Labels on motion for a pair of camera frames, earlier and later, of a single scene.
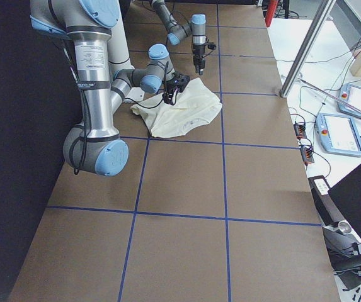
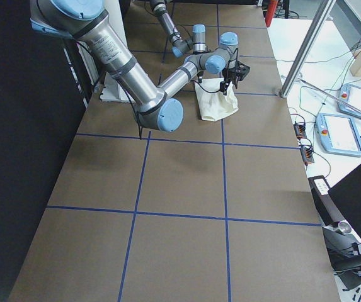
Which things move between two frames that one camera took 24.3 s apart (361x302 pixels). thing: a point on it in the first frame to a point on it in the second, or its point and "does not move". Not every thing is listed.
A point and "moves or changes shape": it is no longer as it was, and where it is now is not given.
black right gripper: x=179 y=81 to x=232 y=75
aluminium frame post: x=324 y=10 does not move
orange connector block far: x=300 y=131 does not move
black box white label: x=327 y=211 does not move
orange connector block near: x=307 y=155 does not move
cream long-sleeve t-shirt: x=195 y=106 moves or changes shape
